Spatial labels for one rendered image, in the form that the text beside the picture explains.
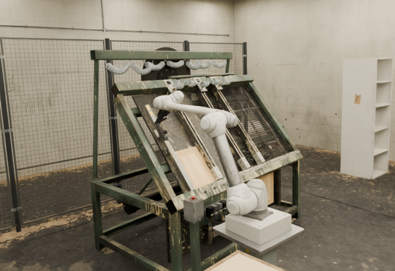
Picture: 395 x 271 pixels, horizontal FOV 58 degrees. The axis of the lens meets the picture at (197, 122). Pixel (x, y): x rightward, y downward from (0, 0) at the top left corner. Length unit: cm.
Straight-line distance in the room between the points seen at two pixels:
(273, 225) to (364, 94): 431
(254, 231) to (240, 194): 28
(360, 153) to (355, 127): 46
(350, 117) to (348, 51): 203
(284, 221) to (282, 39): 700
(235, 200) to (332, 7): 666
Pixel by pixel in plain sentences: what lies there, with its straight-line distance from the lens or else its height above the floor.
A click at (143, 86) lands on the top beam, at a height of 182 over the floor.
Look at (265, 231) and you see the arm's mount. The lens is 264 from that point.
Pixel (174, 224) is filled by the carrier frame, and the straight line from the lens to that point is 312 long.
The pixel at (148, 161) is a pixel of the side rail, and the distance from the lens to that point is 318.
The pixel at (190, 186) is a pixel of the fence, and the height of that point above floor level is 93.
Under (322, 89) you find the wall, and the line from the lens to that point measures 867.
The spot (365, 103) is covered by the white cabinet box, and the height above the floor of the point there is 130.
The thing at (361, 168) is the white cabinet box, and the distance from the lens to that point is 686.
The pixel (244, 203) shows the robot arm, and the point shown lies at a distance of 252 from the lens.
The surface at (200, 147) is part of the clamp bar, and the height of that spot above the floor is 120.
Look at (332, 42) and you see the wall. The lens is 855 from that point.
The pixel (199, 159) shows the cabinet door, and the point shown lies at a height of 110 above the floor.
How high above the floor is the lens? 197
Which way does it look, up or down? 9 degrees down
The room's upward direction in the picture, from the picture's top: 2 degrees counter-clockwise
